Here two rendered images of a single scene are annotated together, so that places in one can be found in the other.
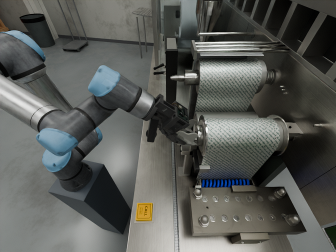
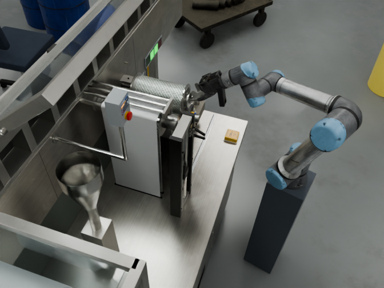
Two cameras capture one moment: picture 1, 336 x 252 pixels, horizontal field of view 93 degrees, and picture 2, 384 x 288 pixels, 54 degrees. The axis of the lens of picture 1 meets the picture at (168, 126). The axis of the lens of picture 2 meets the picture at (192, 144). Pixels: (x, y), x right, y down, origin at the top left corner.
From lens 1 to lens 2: 187 cm
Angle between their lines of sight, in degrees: 83
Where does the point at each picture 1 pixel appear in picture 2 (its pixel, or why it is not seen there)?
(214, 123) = (179, 87)
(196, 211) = (198, 107)
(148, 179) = (223, 156)
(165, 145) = (196, 182)
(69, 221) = (327, 273)
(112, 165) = not seen: outside the picture
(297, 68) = (103, 74)
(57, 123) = (274, 74)
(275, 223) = not seen: hidden behind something
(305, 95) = (114, 70)
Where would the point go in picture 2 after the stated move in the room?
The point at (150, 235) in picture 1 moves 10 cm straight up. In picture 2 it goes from (230, 125) to (231, 112)
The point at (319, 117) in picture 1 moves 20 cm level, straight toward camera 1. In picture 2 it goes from (122, 62) to (163, 55)
